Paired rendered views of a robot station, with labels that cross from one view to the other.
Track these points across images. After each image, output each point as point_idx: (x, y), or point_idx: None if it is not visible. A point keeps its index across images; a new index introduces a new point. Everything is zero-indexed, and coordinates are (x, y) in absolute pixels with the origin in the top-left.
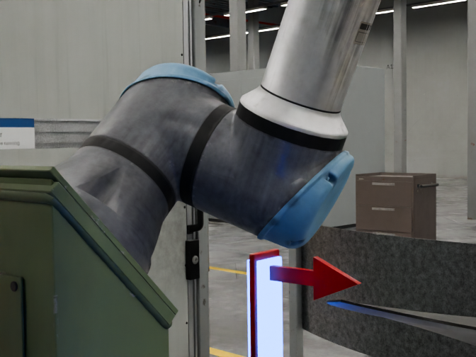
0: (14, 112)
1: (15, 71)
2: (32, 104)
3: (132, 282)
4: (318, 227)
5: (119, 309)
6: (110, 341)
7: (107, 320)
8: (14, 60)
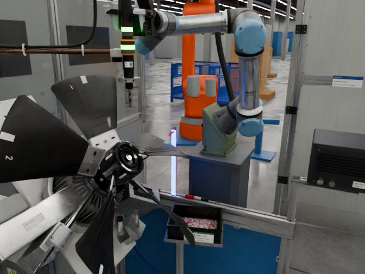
0: (354, 74)
1: (358, 59)
2: (363, 72)
3: (216, 131)
4: (255, 134)
5: (214, 135)
6: (212, 140)
7: (212, 136)
8: (358, 55)
